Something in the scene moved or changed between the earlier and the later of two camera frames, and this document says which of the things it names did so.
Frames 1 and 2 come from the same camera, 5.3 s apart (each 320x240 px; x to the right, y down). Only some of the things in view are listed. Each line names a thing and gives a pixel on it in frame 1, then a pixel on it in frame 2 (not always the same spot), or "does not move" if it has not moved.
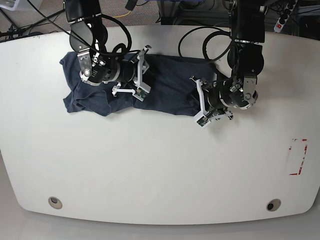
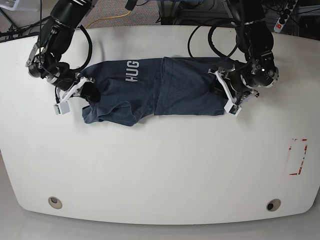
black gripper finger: x=152 y=72 → x=91 y=91
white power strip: x=284 y=16 does not move
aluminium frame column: x=168 y=11 does not move
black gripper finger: x=195 y=94 → x=218 y=89
